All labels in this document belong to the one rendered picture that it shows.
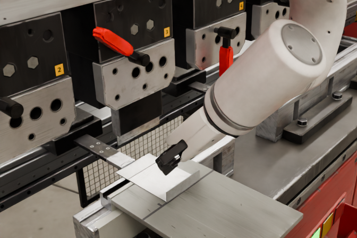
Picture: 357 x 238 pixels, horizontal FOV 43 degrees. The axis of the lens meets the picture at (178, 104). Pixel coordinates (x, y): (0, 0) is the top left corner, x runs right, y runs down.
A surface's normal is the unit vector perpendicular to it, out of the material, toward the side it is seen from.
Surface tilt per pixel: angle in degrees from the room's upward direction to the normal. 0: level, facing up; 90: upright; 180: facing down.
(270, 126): 90
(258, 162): 0
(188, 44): 90
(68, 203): 0
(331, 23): 108
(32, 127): 90
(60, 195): 0
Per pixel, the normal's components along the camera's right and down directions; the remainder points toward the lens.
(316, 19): -0.61, 0.61
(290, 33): 0.43, -0.51
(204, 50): 0.74, 0.29
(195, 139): -0.55, 0.39
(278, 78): -0.41, 0.62
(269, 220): -0.02, -0.89
